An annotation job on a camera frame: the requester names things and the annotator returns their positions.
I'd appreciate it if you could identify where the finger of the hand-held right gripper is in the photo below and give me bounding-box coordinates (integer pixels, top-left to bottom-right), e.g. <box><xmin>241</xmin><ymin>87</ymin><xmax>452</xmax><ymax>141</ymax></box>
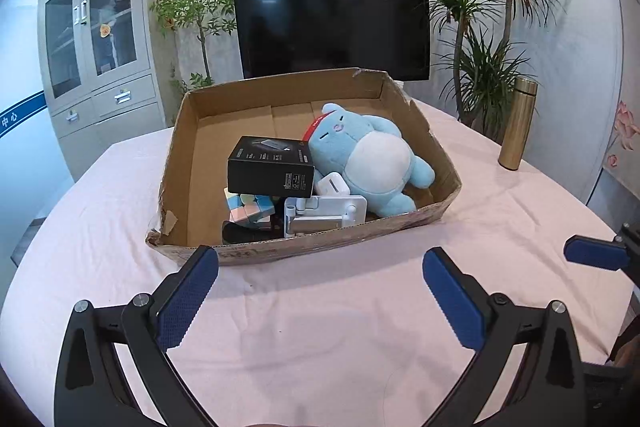
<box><xmin>563</xmin><ymin>235</ymin><xmax>632</xmax><ymax>272</ymax></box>

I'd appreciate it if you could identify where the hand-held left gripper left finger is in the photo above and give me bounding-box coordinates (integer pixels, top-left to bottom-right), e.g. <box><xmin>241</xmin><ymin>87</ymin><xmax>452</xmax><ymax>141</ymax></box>
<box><xmin>54</xmin><ymin>245</ymin><xmax>221</xmax><ymax>427</ymax></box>

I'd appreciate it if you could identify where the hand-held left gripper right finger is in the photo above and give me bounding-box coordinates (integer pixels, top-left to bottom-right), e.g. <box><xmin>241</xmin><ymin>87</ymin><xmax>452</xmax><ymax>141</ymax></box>
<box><xmin>421</xmin><ymin>247</ymin><xmax>587</xmax><ymax>427</ymax></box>

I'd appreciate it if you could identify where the black round speaker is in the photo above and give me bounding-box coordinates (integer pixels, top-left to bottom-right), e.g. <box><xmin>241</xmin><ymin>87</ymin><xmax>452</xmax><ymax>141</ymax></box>
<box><xmin>221</xmin><ymin>221</ymin><xmax>274</xmax><ymax>247</ymax></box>

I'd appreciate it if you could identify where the pastel puzzle cube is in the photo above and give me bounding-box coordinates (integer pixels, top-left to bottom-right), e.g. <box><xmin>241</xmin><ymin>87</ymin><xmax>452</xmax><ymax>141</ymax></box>
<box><xmin>223</xmin><ymin>188</ymin><xmax>279</xmax><ymax>228</ymax></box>

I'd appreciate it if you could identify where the cardboard box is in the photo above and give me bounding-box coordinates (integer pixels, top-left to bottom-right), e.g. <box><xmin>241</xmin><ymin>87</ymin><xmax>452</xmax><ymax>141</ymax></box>
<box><xmin>146</xmin><ymin>68</ymin><xmax>462</xmax><ymax>267</ymax></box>

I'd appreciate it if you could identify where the white phone stand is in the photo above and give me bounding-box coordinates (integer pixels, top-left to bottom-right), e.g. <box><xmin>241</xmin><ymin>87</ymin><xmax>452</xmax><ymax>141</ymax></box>
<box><xmin>283</xmin><ymin>194</ymin><xmax>368</xmax><ymax>239</ymax></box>

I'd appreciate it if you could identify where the black product box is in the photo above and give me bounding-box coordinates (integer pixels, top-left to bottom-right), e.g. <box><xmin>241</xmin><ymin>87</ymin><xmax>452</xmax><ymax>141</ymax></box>
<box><xmin>226</xmin><ymin>136</ymin><xmax>316</xmax><ymax>198</ymax></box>

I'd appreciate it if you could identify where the white charger plug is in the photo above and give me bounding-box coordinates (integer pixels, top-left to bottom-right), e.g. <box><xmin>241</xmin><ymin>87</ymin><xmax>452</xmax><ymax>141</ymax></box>
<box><xmin>314</xmin><ymin>173</ymin><xmax>352</xmax><ymax>198</ymax></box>

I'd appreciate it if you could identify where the gold thermos bottle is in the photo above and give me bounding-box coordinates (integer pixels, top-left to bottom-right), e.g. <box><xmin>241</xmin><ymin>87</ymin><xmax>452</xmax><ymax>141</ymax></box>
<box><xmin>497</xmin><ymin>76</ymin><xmax>539</xmax><ymax>171</ymax></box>

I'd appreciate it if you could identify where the blue plush toy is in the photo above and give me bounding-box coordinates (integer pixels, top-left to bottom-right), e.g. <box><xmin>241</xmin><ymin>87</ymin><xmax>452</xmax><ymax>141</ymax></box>
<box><xmin>302</xmin><ymin>103</ymin><xmax>436</xmax><ymax>218</ymax></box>

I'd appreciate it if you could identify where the grey metal cabinet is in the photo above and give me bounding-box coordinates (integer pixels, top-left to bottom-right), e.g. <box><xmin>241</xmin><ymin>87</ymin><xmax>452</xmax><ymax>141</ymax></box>
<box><xmin>37</xmin><ymin>0</ymin><xmax>169</xmax><ymax>140</ymax></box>

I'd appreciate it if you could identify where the small leafy potted tree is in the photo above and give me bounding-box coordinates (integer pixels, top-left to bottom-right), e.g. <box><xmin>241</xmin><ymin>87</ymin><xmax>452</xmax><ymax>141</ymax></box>
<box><xmin>150</xmin><ymin>0</ymin><xmax>237</xmax><ymax>96</ymax></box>

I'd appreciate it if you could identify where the black flat screen television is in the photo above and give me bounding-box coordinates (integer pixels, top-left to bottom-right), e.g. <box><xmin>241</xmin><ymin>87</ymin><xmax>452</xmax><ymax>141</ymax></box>
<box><xmin>231</xmin><ymin>0</ymin><xmax>432</xmax><ymax>82</ymax></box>

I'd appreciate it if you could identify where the lotus wall poster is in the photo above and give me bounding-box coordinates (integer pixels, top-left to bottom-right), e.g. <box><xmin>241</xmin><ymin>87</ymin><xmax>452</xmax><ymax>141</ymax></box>
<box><xmin>602</xmin><ymin>0</ymin><xmax>640</xmax><ymax>172</ymax></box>

